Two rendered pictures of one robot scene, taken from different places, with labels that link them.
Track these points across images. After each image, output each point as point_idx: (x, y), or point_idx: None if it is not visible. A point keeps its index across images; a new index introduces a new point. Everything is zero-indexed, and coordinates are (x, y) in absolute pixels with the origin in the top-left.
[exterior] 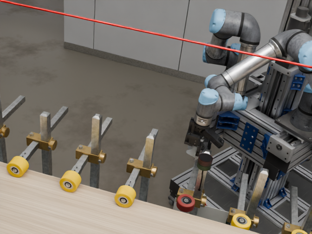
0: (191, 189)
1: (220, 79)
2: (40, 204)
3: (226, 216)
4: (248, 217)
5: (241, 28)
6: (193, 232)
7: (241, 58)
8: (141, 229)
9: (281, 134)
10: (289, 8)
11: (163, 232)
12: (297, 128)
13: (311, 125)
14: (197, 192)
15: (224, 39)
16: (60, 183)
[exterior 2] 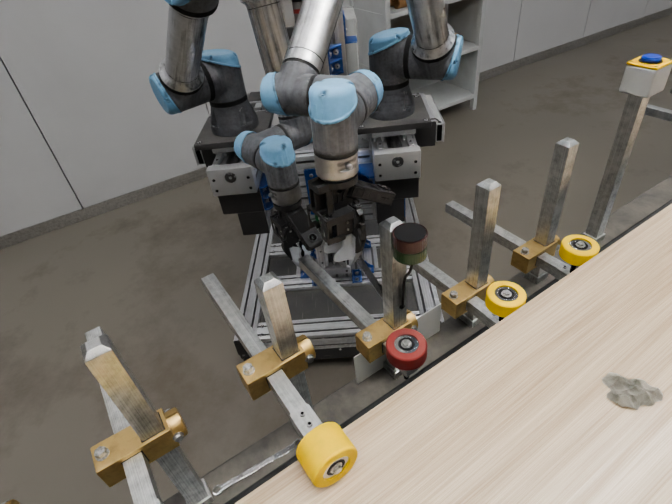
0: (370, 320)
1: (297, 68)
2: None
3: (439, 313)
4: (503, 281)
5: None
6: (496, 384)
7: (267, 34)
8: (432, 483)
9: (382, 144)
10: None
11: (464, 442)
12: (395, 120)
13: (409, 101)
14: (399, 315)
15: (209, 15)
16: None
